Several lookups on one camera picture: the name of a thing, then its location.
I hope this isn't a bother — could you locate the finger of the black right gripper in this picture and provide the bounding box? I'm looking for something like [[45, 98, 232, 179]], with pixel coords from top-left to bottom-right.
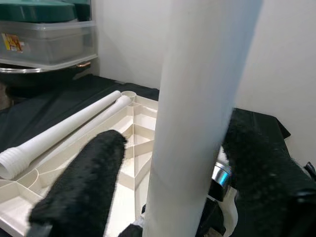
[[118, 218, 145, 237]]

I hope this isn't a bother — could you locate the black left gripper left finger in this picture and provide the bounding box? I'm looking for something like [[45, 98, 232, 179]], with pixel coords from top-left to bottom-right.
[[29, 129, 128, 237]]

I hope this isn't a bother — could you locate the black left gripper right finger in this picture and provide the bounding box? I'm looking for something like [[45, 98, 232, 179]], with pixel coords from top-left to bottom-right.
[[222, 116, 316, 237]]

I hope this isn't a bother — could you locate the white plastic table leg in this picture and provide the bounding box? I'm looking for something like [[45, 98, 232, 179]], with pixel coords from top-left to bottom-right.
[[29, 95, 131, 173], [143, 0, 265, 237], [0, 90, 122, 180]]

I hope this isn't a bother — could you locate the white plastic children table top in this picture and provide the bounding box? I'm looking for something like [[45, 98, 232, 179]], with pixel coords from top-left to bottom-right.
[[0, 90, 161, 237]]

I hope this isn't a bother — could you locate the black table cloth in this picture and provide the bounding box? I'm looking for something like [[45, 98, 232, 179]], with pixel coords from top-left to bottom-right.
[[0, 74, 292, 173]]

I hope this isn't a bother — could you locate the black wok with steel rim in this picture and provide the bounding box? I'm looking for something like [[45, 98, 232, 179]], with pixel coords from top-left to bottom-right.
[[0, 61, 99, 97]]

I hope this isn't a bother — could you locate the clear plastic storage box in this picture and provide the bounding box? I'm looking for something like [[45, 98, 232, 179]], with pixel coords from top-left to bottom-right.
[[0, 19, 98, 69]]

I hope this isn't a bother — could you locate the dark green container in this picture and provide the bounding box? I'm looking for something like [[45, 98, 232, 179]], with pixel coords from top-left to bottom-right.
[[71, 0, 91, 22]]

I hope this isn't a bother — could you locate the green plastic lid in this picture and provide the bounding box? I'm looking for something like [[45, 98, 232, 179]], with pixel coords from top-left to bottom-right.
[[0, 0, 78, 24]]

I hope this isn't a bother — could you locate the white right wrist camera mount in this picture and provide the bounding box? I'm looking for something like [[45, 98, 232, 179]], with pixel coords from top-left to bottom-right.
[[221, 187, 239, 234]]

